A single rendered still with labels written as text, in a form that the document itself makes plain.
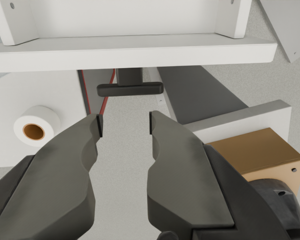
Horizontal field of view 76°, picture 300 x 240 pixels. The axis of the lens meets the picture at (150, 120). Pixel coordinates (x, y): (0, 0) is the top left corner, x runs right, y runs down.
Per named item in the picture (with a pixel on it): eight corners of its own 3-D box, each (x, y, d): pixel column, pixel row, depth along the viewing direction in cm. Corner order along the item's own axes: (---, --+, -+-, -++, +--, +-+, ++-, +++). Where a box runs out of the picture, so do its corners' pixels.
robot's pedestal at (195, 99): (204, 92, 121) (285, 191, 56) (157, 105, 124) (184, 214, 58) (197, 43, 106) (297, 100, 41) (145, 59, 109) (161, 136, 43)
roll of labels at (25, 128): (16, 119, 38) (5, 130, 35) (38, 98, 37) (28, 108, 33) (46, 140, 41) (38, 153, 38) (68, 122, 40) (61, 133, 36)
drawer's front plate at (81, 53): (228, 44, 28) (275, 62, 19) (26, 50, 27) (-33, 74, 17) (231, 31, 28) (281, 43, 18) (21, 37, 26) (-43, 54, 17)
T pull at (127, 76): (162, 90, 23) (164, 95, 22) (98, 93, 22) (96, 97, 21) (163, 59, 21) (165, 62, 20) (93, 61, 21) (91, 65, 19)
